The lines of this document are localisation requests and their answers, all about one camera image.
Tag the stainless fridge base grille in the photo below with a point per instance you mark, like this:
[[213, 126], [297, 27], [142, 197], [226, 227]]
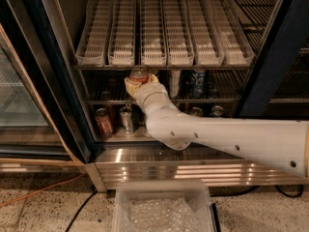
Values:
[[142, 161]]

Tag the orange can bottom shelf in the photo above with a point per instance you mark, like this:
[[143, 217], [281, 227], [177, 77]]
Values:
[[196, 111]]

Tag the red coke can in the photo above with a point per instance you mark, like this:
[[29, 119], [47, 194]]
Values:
[[139, 76]]

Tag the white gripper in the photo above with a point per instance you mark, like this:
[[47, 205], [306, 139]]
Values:
[[146, 90]]

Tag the middle wire shelf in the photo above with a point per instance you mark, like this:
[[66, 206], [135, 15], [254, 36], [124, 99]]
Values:
[[219, 86]]

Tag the blue can bottom shelf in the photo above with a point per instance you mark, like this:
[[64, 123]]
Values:
[[217, 111]]

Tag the clear plastic bin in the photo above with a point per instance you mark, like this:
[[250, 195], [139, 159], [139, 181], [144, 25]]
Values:
[[163, 206]]

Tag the blue can shelf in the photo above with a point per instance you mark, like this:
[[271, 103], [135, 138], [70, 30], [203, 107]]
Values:
[[217, 111], [196, 84]]

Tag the white tall can middle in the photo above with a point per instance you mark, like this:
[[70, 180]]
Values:
[[174, 83]]

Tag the red can bottom shelf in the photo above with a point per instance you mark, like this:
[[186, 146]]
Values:
[[104, 122]]

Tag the glass fridge door left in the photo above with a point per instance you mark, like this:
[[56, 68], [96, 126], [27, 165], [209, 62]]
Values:
[[28, 132]]

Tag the dark fridge door frame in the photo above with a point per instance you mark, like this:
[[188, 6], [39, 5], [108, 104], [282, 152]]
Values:
[[285, 37]]

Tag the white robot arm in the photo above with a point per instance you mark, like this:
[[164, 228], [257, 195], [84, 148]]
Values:
[[279, 144]]

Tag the blue can middle shelf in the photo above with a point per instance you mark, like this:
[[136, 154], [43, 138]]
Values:
[[196, 84]]

